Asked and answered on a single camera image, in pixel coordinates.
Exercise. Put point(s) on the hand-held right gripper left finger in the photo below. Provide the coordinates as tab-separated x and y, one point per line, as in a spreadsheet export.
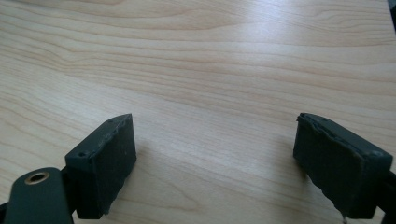
102	168

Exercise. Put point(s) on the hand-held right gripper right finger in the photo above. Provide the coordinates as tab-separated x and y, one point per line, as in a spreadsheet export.
339	168

